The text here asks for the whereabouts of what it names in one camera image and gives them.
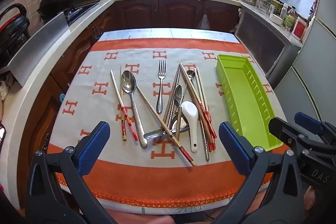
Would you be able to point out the red label box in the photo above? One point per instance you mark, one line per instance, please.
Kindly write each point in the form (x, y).
(299, 28)

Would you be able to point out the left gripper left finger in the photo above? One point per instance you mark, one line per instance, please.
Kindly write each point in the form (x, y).
(45, 201)

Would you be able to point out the steel fork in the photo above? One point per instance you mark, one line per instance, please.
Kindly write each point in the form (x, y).
(161, 77)

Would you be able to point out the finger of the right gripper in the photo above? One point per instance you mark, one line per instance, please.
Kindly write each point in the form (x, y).
(325, 130)
(288, 134)

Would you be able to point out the light chopstick red end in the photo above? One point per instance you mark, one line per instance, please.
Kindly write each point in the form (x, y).
(124, 116)

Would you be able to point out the small steel spoon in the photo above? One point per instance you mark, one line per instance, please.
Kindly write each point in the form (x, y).
(178, 100)

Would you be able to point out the wide steel serving spoon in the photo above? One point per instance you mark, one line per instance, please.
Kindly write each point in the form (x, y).
(184, 126)

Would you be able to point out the metal twisted chopstick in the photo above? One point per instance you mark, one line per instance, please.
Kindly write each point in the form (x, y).
(174, 95)

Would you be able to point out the orange white H-pattern cloth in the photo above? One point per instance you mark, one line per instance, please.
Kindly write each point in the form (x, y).
(156, 179)

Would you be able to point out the white ceramic soup spoon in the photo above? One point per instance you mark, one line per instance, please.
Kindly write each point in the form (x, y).
(190, 112)

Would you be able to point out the grey cabinet appliance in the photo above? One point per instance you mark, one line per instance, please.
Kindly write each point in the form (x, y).
(272, 47)

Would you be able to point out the person's right hand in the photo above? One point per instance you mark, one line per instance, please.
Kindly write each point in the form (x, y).
(309, 198)

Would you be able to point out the black pot with handle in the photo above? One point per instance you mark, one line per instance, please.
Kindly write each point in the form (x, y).
(14, 33)

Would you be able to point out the white plastic bag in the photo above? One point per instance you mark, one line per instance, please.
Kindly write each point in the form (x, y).
(204, 23)

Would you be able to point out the pale chopstick orange end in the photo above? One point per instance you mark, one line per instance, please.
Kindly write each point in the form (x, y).
(204, 102)

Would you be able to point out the pale chopstick striped end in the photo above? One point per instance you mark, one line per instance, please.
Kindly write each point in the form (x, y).
(199, 92)

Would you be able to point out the green plastic utensil tray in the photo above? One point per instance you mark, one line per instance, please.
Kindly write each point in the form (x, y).
(248, 105)

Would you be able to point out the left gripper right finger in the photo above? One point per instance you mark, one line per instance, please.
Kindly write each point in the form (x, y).
(283, 201)

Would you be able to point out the long bamboo chopstick black band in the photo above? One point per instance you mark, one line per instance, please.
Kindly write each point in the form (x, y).
(167, 130)

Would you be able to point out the brown chopstick red end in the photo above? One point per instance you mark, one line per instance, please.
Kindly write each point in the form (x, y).
(209, 130)

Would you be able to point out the large steel spoon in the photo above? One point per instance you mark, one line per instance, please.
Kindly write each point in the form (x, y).
(128, 83)

